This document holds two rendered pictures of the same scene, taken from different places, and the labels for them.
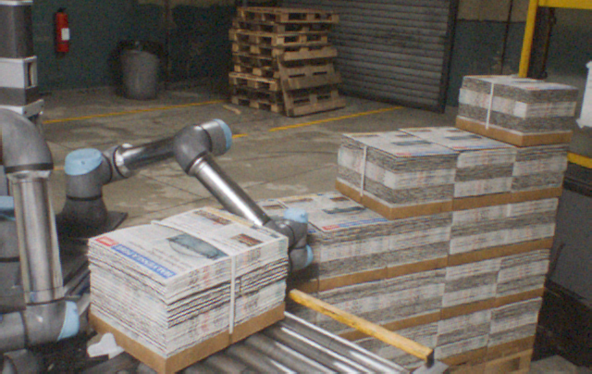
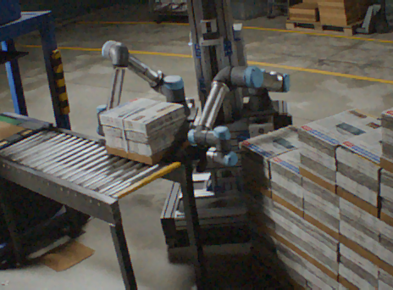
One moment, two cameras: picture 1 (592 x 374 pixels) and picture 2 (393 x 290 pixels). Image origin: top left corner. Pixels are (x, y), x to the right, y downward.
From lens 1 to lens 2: 3.71 m
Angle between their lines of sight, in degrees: 89
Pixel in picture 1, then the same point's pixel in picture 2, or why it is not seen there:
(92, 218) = (252, 106)
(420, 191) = (314, 164)
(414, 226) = (315, 191)
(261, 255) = (133, 125)
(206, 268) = (112, 118)
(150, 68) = not seen: outside the picture
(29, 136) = (113, 53)
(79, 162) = not seen: hidden behind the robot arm
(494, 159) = (361, 167)
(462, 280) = (351, 263)
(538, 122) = not seen: outside the picture
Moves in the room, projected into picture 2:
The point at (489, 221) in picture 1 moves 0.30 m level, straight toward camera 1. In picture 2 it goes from (367, 225) to (299, 225)
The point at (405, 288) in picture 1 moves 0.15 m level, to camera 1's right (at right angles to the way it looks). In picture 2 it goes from (313, 236) to (317, 252)
